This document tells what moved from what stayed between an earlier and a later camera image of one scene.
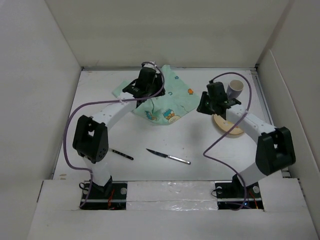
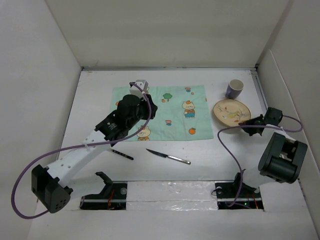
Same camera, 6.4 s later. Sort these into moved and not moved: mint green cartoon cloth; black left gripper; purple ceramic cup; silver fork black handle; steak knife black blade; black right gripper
Moved: black right gripper; black left gripper; mint green cartoon cloth
Not moved: purple ceramic cup; steak knife black blade; silver fork black handle
